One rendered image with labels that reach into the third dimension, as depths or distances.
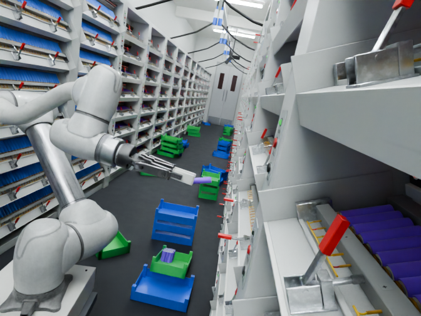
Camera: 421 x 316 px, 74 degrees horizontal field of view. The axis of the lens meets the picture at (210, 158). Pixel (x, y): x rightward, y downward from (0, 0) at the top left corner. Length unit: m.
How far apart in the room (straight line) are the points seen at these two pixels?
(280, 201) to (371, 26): 0.27
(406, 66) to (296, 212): 0.26
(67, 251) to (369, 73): 1.05
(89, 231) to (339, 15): 1.05
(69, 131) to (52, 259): 0.44
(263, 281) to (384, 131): 0.37
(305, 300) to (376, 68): 0.20
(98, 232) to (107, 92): 0.57
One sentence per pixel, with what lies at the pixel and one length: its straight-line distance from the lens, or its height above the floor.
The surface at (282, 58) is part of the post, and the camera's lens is 1.13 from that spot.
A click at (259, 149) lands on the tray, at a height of 0.95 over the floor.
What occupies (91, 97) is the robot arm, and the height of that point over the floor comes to 1.03.
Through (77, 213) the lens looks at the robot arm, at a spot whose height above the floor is 0.56.
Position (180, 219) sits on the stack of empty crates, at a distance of 2.06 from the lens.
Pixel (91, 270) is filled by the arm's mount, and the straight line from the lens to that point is 1.35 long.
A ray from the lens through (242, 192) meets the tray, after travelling 1.16.
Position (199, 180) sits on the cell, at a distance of 0.84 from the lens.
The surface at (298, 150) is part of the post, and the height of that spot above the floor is 1.05.
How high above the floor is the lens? 1.11
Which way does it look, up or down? 13 degrees down
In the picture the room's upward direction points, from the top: 11 degrees clockwise
